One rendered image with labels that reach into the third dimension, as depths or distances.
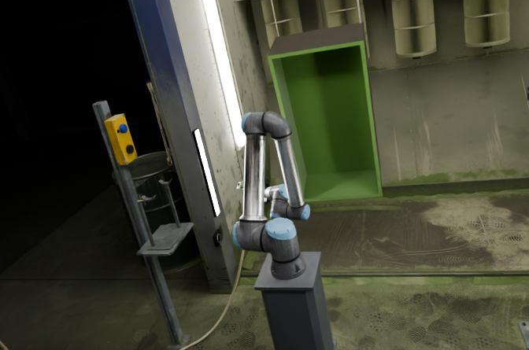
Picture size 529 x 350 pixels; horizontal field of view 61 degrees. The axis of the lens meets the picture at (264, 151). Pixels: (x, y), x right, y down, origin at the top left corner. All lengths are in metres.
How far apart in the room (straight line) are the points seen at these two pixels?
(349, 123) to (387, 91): 1.03
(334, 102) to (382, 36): 1.22
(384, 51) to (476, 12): 0.86
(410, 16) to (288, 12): 1.03
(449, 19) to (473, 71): 0.52
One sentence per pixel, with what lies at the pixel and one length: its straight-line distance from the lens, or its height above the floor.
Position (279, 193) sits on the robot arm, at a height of 0.90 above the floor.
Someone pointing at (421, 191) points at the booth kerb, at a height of 0.10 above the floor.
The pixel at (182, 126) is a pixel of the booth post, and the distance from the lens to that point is 2.90.
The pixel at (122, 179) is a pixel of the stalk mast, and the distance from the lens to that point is 2.63.
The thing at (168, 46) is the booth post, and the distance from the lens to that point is 2.80.
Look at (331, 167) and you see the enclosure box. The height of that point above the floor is 0.58.
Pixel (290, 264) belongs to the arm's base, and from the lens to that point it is 2.33.
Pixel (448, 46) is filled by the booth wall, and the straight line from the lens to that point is 4.44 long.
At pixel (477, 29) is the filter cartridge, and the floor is 1.40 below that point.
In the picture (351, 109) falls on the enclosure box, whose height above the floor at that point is 1.08.
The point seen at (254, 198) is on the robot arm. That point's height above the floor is 1.02.
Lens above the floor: 2.03
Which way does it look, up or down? 20 degrees down
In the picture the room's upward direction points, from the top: 12 degrees counter-clockwise
